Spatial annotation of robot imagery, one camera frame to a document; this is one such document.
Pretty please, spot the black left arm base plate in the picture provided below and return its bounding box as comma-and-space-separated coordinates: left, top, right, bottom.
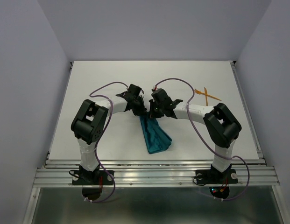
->
71, 170, 113, 186

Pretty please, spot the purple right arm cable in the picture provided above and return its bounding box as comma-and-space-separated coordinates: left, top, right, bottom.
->
151, 78, 250, 203

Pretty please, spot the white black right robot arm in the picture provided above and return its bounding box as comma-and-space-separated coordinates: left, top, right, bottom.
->
149, 99, 242, 182

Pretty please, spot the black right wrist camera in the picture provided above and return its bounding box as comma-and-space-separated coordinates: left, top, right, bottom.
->
151, 88, 172, 104

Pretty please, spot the orange plastic knife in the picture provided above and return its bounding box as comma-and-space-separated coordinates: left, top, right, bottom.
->
204, 87, 209, 106

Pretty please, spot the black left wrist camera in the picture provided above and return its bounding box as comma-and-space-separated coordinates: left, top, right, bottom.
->
127, 84, 143, 97

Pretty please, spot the orange plastic fork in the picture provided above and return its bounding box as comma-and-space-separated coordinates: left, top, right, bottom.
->
194, 89, 221, 101

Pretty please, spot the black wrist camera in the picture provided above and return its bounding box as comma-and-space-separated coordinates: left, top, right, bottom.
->
151, 88, 172, 104
127, 84, 143, 97

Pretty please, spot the aluminium right side rail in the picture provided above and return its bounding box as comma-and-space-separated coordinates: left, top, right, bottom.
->
229, 61, 267, 166

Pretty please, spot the teal cloth napkin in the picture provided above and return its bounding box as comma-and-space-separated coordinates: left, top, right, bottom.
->
139, 113, 172, 154

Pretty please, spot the aluminium front rail frame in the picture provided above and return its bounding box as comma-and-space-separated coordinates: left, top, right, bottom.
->
23, 154, 290, 224

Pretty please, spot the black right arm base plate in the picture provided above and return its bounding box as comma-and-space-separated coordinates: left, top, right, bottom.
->
193, 169, 238, 185

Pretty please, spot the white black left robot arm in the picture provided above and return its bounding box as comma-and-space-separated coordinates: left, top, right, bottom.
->
70, 90, 147, 184

